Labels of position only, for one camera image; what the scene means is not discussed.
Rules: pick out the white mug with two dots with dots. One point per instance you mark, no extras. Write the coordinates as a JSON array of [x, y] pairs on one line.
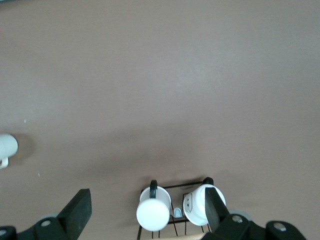
[[196, 207]]

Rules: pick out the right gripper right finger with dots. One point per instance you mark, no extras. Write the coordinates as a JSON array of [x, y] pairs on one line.
[[215, 215]]

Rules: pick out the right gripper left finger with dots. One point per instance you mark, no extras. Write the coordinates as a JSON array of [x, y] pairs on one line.
[[75, 215]]

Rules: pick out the cream mug with grey inside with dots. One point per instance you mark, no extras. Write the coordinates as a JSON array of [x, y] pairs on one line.
[[7, 146]]

